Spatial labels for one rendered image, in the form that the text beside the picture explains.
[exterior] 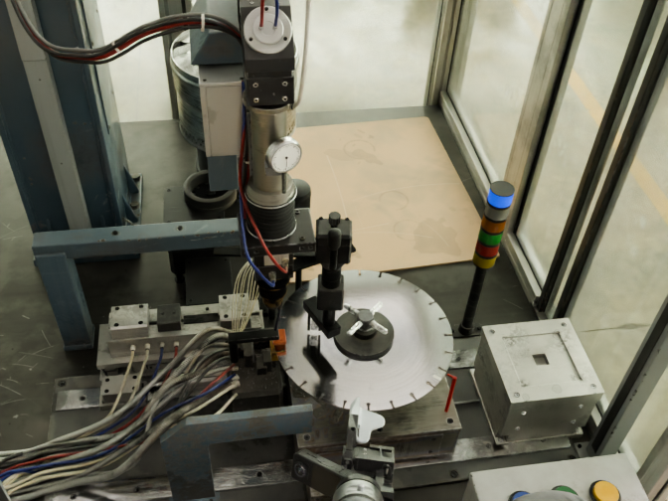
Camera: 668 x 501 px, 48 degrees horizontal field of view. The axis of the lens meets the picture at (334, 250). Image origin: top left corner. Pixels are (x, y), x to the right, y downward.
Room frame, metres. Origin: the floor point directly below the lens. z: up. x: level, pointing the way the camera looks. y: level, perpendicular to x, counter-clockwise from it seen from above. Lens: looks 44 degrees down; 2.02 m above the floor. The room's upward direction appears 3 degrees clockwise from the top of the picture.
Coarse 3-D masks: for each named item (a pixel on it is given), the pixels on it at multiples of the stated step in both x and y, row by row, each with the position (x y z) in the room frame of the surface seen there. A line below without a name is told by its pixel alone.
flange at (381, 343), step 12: (348, 312) 0.92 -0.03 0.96; (348, 324) 0.89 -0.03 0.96; (384, 324) 0.89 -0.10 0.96; (336, 336) 0.86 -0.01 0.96; (348, 336) 0.86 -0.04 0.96; (360, 336) 0.85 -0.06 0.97; (372, 336) 0.86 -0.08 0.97; (384, 336) 0.87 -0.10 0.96; (348, 348) 0.83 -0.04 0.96; (360, 348) 0.84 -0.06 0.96; (372, 348) 0.84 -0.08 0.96; (384, 348) 0.84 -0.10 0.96
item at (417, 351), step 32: (352, 288) 0.99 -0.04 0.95; (384, 288) 0.99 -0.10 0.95; (416, 288) 1.00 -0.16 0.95; (288, 320) 0.90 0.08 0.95; (416, 320) 0.92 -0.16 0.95; (288, 352) 0.82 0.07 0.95; (320, 352) 0.83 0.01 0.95; (416, 352) 0.84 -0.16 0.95; (448, 352) 0.85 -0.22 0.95; (320, 384) 0.76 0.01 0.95; (352, 384) 0.76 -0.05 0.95; (384, 384) 0.77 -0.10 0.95; (416, 384) 0.77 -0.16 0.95
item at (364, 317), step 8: (344, 304) 0.90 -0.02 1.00; (376, 304) 0.91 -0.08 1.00; (352, 312) 0.89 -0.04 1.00; (360, 312) 0.88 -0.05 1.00; (368, 312) 0.88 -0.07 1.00; (360, 320) 0.86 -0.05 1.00; (368, 320) 0.86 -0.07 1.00; (352, 328) 0.85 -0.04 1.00; (360, 328) 0.86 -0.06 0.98; (368, 328) 0.86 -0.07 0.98; (376, 328) 0.85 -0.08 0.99; (384, 328) 0.85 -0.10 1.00
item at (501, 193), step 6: (492, 186) 1.07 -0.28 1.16; (498, 186) 1.07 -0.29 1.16; (504, 186) 1.07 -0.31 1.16; (510, 186) 1.07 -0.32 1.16; (492, 192) 1.06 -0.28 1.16; (498, 192) 1.05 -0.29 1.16; (504, 192) 1.06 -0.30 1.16; (510, 192) 1.06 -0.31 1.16; (492, 198) 1.05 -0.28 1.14; (498, 198) 1.05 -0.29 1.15; (504, 198) 1.05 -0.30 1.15; (510, 198) 1.05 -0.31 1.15; (492, 204) 1.05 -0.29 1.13; (498, 204) 1.05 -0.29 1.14; (504, 204) 1.05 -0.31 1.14; (510, 204) 1.05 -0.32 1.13
